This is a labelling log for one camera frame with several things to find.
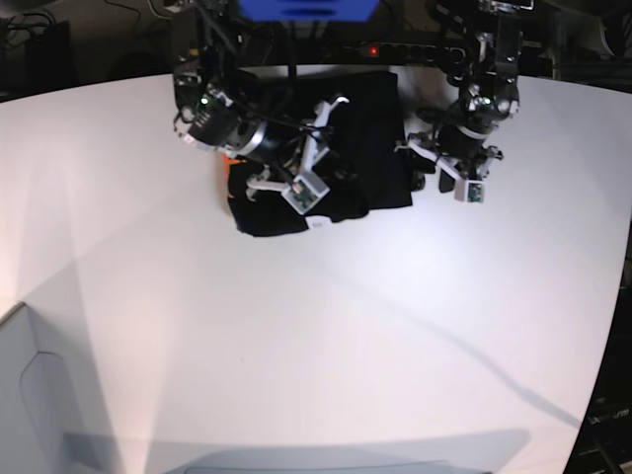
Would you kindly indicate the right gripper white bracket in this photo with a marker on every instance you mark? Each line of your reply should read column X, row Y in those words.
column 288, row 157

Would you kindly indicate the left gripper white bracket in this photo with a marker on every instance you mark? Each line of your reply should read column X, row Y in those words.
column 459, row 156

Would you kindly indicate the black T-shirt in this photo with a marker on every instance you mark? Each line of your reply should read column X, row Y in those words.
column 363, row 170

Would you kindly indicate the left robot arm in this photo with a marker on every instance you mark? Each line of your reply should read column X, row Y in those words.
column 478, row 48

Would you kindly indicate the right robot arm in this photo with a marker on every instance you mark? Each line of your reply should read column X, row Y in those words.
column 238, row 93

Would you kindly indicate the white garment label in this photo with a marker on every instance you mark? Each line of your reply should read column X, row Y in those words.
column 318, row 222

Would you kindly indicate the blue box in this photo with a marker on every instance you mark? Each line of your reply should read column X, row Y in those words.
column 308, row 10

